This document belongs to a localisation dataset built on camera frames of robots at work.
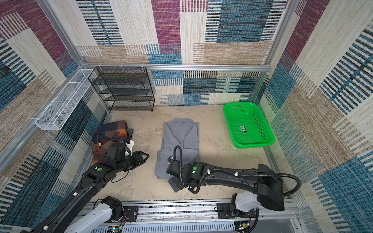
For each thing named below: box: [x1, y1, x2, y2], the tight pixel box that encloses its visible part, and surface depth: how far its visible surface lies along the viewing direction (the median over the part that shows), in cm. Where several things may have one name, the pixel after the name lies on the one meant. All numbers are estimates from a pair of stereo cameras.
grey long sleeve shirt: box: [154, 117, 200, 180], surface depth 102 cm
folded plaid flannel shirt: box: [91, 120, 128, 165], surface depth 93 cm
